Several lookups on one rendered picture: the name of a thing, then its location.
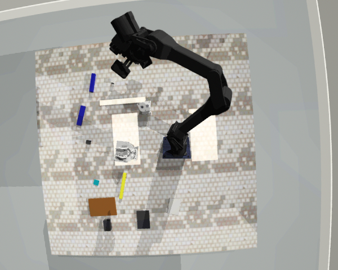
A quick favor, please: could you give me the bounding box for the orange-brown flat plate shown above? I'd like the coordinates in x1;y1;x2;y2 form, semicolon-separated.
88;197;117;217

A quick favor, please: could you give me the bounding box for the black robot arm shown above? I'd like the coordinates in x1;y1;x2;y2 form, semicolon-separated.
109;11;233;157

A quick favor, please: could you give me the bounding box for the blue rectangular bar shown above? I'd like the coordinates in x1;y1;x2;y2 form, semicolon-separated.
77;106;86;125
89;73;96;92

